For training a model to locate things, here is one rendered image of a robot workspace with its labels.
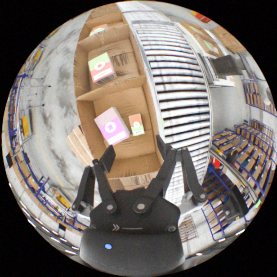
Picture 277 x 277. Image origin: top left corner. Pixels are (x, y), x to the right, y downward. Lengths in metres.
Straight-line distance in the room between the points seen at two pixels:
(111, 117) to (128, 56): 0.37
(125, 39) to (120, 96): 0.43
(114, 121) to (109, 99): 0.14
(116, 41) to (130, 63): 0.24
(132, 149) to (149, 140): 0.11
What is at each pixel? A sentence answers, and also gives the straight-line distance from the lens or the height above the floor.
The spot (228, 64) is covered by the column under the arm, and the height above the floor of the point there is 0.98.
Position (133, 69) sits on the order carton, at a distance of 0.52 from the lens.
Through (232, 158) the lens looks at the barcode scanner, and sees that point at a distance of 0.84.
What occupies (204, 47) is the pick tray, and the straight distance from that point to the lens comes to 1.15.
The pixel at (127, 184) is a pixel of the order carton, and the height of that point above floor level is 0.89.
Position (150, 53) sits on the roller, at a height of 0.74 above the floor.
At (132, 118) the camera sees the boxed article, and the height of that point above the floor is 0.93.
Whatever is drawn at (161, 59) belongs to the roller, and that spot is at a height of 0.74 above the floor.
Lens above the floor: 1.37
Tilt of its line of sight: 70 degrees down
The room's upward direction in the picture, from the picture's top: 174 degrees clockwise
